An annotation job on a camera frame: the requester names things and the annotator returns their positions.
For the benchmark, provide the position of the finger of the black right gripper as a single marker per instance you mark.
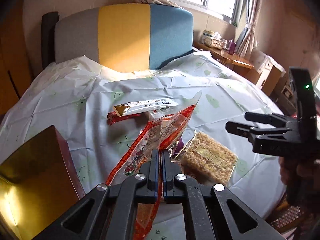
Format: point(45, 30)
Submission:
point(245, 130)
point(273, 119)

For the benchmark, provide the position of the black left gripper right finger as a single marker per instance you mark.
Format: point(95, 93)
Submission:
point(211, 212)

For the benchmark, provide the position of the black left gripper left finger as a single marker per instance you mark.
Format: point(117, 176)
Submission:
point(108, 212)

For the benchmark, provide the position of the large orange red snack bag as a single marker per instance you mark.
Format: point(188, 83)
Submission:
point(162, 131)

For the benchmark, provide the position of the right hand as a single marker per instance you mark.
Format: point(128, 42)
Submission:
point(307, 170)

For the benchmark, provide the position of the white cabinet by curtain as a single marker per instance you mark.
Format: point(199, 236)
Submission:
point(266, 72)

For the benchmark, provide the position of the clear rice cracker pack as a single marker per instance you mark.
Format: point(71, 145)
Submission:
point(208, 157)

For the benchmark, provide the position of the wooden side desk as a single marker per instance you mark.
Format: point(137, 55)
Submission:
point(233, 62)

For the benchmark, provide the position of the woven rattan chair seat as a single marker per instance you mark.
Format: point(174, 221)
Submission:
point(285, 217)

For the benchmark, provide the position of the purple snack packet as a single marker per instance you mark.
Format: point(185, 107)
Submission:
point(179, 146)

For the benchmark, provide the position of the gold red gift box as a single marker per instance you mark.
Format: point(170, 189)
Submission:
point(39, 182)

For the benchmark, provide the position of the purple bottle on desk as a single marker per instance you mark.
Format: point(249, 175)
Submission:
point(231, 47)

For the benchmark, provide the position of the small red snack packet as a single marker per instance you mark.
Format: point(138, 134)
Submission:
point(113, 118)

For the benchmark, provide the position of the tissue box on desk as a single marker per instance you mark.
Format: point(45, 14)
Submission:
point(212, 39)

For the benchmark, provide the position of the white gold snack bar packet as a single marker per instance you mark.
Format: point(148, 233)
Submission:
point(137, 107)

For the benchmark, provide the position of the white green patterned tablecloth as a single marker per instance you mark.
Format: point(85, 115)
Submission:
point(76, 96)

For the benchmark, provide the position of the beige curtain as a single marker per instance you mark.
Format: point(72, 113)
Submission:
point(246, 40)

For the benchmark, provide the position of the grey yellow blue chair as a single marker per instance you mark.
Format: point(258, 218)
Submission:
point(126, 37)

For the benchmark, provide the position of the black camera box green light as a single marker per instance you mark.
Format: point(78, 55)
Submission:
point(301, 84)

